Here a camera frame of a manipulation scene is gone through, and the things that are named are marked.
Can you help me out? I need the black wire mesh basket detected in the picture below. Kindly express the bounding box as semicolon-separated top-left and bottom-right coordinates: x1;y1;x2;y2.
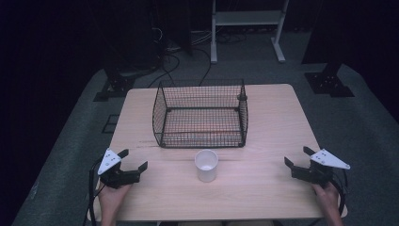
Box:
152;78;249;149

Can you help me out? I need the black rectangular floor frame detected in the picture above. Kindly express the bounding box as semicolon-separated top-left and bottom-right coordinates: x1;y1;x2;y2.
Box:
101;114;120;134

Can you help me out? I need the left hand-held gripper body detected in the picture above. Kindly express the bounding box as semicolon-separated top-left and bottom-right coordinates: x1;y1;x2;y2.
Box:
97;148;141;190

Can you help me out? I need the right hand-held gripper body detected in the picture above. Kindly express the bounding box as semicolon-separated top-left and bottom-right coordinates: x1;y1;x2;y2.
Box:
291;148;351;186

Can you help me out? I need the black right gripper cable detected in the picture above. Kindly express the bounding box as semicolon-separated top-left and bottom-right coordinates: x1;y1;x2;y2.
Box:
331;169;349;217

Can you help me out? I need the black floor cable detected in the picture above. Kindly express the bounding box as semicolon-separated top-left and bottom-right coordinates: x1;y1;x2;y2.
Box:
147;46;213;89

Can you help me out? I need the black stand base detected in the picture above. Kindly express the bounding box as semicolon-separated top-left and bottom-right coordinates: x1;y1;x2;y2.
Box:
92;70;136;103
304;62;356;98

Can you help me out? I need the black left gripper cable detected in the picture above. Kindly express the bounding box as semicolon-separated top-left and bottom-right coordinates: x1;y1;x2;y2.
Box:
82;155;107;226

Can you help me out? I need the white cup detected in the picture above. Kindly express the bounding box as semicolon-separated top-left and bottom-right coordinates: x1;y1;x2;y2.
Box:
194;149;219;184

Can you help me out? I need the person's right hand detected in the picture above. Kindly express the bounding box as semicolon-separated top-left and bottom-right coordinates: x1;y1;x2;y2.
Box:
311;182;342;218

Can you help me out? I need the white metal stand frame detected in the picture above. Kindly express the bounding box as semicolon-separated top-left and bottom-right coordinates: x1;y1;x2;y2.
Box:
210;0;290;65

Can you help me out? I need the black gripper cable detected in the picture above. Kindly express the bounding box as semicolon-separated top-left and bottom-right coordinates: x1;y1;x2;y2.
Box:
82;155;107;226
331;169;349;217

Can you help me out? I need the person's left hand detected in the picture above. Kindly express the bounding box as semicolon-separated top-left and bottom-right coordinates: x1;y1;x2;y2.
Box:
99;182;133;218

